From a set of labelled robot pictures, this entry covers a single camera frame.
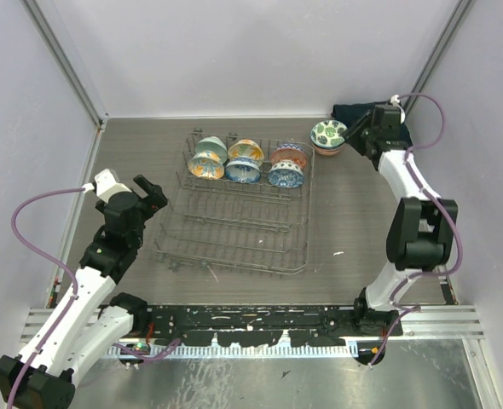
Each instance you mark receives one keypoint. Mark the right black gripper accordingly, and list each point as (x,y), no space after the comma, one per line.
(351,134)

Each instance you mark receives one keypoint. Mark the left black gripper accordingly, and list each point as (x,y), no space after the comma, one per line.
(156,198)

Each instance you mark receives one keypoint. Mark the green leaf pattern bowl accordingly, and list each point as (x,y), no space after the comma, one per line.
(328,133)

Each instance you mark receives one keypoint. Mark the orange floral bowl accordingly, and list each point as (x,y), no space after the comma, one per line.
(327,153)

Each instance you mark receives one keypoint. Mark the blue floral bowl front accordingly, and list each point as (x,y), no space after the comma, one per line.
(330,148)

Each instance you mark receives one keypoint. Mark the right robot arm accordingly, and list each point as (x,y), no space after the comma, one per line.
(421,233)

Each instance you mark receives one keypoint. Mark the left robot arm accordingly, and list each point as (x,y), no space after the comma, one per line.
(48,370)

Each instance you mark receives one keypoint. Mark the dark blue cloth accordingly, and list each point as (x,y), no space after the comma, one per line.
(349,114)

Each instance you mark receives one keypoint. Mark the yellow blue floral bowl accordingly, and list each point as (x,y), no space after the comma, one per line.
(206,165)

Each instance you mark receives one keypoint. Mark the red blue zigzag bowl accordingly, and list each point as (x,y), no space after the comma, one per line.
(289,151)

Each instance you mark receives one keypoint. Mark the blue white diamond bowl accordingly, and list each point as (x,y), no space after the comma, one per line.
(286,174)

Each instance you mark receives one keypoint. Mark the blue floral bowl middle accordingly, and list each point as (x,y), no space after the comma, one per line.
(242,170)

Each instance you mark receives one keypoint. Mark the yellow bowl with leaves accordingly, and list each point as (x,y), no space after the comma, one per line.
(247,148)

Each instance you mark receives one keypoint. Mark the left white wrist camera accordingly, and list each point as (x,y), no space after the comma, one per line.
(105,184)

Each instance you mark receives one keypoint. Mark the grey wire dish rack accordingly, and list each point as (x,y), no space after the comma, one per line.
(225,224)

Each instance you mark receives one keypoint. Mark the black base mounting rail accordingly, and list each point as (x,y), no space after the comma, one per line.
(256,325)

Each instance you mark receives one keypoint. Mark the white slotted cable duct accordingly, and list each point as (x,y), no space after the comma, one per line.
(282,350)

